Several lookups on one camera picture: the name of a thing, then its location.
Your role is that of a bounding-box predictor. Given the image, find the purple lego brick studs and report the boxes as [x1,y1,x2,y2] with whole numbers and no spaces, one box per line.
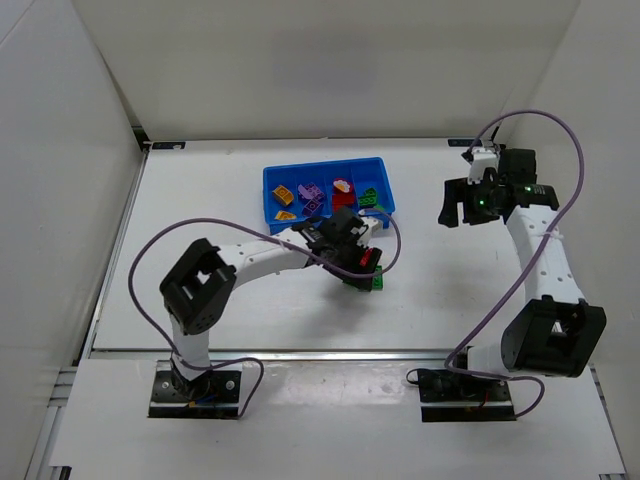
[302,200,324,218]

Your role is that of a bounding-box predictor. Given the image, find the red oval lego brick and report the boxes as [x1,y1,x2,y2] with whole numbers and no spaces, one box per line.
[332,178,353,194]

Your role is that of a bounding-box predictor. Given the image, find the yellow lego brick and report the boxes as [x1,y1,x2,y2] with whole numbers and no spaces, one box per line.
[274,210,297,221]
[272,185,294,207]

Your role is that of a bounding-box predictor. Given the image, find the red small lego brick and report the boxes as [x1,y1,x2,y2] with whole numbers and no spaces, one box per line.
[359,248,373,267]

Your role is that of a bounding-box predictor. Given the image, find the red long lego brick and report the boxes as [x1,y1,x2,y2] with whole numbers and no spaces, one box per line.
[332,193,356,205]

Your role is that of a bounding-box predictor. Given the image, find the green lego brick bottom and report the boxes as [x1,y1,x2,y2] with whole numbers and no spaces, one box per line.
[358,187,379,209]

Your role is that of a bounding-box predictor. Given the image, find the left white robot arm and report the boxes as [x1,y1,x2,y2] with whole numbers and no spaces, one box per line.
[160,207,382,400]

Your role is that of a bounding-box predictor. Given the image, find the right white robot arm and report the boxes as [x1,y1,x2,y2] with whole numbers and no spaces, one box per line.
[438,147,606,380]

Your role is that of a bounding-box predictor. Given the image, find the right blue table label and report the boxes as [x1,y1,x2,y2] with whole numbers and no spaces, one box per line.
[447,138,473,148]

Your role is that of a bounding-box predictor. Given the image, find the blue table label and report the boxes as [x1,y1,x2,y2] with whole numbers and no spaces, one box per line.
[447,138,473,148]
[151,141,186,151]

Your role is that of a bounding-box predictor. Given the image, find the blue divided plastic bin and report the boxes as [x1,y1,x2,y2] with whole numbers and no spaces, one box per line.
[263,157,395,234]

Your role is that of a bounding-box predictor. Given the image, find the left blue table label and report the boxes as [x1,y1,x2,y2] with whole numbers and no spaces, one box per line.
[151,141,186,151]

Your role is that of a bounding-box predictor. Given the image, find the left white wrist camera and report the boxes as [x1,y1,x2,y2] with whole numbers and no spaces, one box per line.
[359,216,384,243]

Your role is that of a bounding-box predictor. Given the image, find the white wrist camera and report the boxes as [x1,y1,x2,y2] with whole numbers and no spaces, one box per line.
[462,146,500,185]
[359,216,384,243]

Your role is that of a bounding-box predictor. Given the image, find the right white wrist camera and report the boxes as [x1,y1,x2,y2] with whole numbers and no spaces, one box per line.
[462,146,500,185]

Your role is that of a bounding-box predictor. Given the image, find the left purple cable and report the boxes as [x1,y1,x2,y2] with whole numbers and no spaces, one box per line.
[128,208,403,420]

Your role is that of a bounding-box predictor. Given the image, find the purple cable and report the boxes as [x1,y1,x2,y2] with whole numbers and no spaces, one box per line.
[128,208,403,420]
[444,108,586,418]

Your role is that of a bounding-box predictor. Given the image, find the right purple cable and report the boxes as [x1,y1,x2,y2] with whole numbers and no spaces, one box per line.
[444,108,586,418]

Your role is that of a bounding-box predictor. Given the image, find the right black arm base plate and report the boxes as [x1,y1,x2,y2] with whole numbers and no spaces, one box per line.
[405,368,516,423]

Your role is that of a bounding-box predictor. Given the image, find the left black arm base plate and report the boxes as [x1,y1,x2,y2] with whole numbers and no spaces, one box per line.
[148,361,242,420]

